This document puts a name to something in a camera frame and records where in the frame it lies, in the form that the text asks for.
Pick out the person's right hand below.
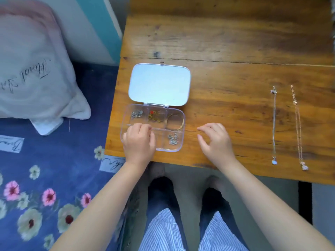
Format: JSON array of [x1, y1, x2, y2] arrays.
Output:
[[196, 123, 237, 169]]

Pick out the person's left hand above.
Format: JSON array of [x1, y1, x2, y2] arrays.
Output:
[[122, 123, 157, 165]]

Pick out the person's right forearm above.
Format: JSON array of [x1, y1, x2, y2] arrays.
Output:
[[215, 156, 335, 251]]

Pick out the person's left forearm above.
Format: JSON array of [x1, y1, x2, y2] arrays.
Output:
[[50, 160, 155, 251]]

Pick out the gold and red jewelry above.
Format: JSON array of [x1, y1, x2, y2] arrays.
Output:
[[148, 110, 161, 123]]

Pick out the gold bangle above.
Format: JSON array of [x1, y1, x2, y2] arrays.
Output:
[[166, 113, 185, 131]]

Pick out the dark blue trousers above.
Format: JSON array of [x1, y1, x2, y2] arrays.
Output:
[[145, 176, 249, 251]]

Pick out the clear plastic jewelry box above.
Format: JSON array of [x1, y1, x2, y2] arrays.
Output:
[[120, 62, 192, 153]]

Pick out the striped white garment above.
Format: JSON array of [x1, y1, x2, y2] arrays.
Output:
[[138, 208, 249, 251]]

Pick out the blue floral bedsheet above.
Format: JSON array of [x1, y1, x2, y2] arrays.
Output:
[[0, 61, 132, 251]]

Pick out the dark table leg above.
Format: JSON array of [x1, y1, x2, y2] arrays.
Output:
[[298, 181, 313, 226]]

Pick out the white pink pillow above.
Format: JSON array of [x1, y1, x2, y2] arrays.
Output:
[[0, 0, 91, 136]]

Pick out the silver necklace with pendant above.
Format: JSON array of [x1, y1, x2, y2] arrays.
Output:
[[270, 86, 278, 165]]

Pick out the rose gold necklace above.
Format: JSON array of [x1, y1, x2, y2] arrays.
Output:
[[290, 85, 309, 171]]

